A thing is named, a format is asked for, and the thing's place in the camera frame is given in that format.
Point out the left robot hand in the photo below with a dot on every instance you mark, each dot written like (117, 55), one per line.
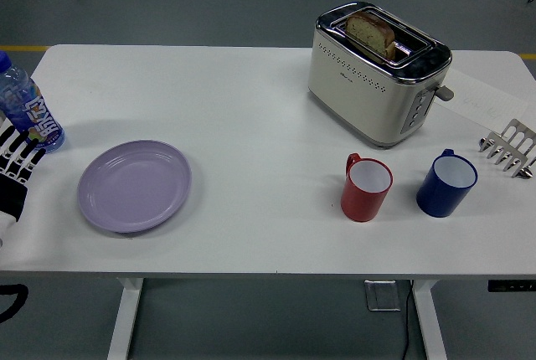
(14, 192)

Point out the purple plate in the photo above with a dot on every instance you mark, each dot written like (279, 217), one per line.
(134, 186)

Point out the metal floor plate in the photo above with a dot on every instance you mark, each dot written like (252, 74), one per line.
(382, 296)

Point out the blue drink bottle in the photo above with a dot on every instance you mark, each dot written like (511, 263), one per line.
(25, 100)

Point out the white table leg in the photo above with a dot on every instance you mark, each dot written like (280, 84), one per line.
(125, 318)
(429, 322)

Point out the red mug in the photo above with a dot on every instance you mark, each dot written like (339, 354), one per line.
(360, 205)

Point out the cream and chrome toaster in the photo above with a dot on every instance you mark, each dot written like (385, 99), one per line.
(368, 100)

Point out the bread slice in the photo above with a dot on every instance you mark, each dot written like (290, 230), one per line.
(370, 33)

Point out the blue mug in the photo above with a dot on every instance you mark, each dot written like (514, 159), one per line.
(437, 199)

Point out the white paper sheet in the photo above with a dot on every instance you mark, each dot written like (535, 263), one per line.
(481, 96)

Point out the black table control panel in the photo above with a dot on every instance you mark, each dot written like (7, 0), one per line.
(511, 286)

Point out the silver metal spoon rack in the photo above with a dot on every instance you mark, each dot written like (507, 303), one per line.
(517, 136)

